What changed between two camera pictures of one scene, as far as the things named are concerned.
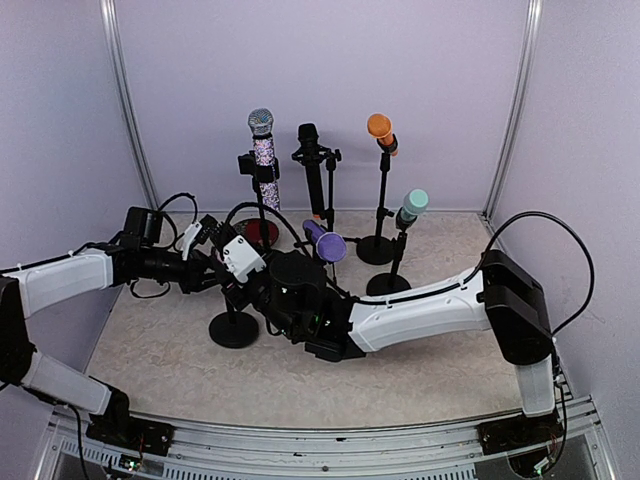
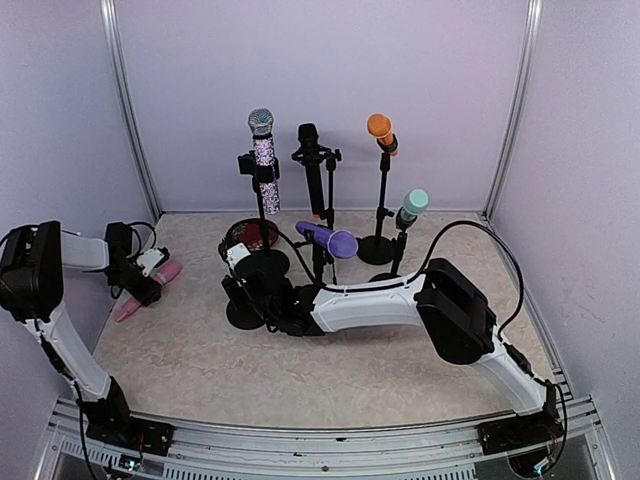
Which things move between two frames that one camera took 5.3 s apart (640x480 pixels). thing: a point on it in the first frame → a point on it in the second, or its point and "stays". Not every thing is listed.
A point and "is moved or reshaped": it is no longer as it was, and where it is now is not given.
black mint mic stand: x=389 y=283 stays
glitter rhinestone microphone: x=260 y=122 stays
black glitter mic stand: x=261 y=169 stays
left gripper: x=193 y=273 → x=146 y=294
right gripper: x=236 y=303 stays
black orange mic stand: x=377 y=250 stays
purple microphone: x=329 y=245 is moved or reshaped
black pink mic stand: x=233 y=329 is moved or reshaped
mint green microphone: x=415 y=203 stays
